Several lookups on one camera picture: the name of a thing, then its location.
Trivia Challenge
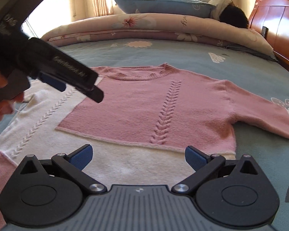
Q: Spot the blue pillow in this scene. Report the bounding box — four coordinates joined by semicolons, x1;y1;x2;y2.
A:
114;0;216;18

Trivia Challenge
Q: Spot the pink and white knit sweater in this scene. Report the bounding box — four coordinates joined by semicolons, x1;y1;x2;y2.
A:
0;62;289;231

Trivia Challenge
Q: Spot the blue floral bed sheet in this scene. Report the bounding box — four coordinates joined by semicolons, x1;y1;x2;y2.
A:
0;39;289;230

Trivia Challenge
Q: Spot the pink floral folded quilt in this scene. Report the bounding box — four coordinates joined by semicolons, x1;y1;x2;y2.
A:
42;13;276;61

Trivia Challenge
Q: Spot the person lying on bed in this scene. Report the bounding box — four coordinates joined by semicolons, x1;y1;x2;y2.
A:
189;0;270;38

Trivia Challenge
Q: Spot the orange wooden headboard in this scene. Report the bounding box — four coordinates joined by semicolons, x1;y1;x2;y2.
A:
249;0;289;71

